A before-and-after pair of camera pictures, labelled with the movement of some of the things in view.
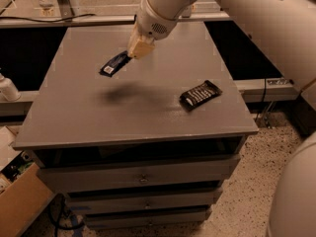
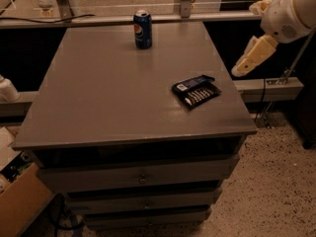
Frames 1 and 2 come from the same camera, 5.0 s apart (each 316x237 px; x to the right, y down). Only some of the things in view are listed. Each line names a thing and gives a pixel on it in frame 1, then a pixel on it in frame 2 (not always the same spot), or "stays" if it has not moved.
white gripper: x=152 y=24 to x=280 y=20
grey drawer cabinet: x=150 y=147 stays
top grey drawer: x=136 y=175 stays
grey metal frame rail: x=68 y=16 stays
